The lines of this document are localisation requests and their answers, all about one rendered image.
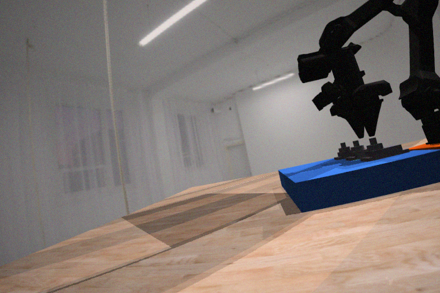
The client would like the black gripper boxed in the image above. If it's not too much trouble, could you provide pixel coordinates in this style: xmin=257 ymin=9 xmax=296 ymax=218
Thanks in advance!
xmin=330 ymin=67 xmax=393 ymax=138

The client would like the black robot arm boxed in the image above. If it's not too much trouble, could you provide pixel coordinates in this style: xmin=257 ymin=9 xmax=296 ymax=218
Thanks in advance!
xmin=297 ymin=0 xmax=440 ymax=145

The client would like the blue flat deck plate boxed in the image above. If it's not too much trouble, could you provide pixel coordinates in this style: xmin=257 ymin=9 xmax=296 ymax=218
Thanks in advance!
xmin=278 ymin=137 xmax=440 ymax=213

